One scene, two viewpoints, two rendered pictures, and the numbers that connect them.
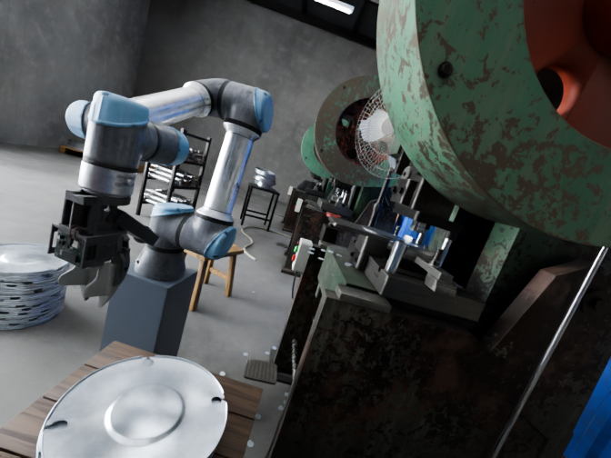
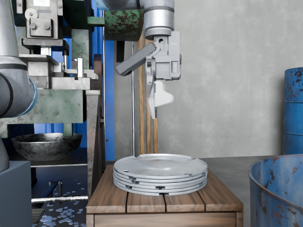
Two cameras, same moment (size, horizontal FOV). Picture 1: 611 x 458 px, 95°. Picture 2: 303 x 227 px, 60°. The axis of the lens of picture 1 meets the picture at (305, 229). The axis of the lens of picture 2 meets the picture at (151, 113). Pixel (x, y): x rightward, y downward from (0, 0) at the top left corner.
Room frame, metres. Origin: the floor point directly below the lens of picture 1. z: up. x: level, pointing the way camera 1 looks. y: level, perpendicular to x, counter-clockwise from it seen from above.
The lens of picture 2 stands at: (0.50, 0.99, 0.60)
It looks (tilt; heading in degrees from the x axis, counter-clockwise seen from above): 3 degrees down; 267
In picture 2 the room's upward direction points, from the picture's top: straight up
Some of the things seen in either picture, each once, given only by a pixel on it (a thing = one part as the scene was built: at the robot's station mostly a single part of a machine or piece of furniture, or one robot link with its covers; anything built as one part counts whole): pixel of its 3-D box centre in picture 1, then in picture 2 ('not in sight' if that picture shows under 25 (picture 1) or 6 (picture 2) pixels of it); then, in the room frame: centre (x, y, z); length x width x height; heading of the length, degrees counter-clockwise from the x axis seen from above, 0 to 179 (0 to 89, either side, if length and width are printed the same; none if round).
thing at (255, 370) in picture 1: (319, 389); (43, 198); (0.95, -0.24, 0.14); 0.59 x 0.10 x 0.05; 97
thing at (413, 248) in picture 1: (409, 248); (47, 68); (0.96, -0.37, 0.76); 0.15 x 0.09 x 0.05; 7
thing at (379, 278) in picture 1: (402, 271); (47, 84); (0.96, -0.37, 0.68); 0.45 x 0.30 x 0.06; 7
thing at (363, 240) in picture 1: (360, 245); (38, 73); (0.94, -0.20, 0.72); 0.25 x 0.14 x 0.14; 97
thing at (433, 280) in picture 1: (435, 265); (81, 69); (0.80, -0.39, 0.76); 0.17 x 0.06 x 0.10; 7
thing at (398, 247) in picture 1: (395, 255); (80, 67); (0.77, -0.26, 0.75); 0.03 x 0.03 x 0.10; 7
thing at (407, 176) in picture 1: (430, 166); (43, 9); (0.96, -0.33, 1.04); 0.17 x 0.15 x 0.30; 97
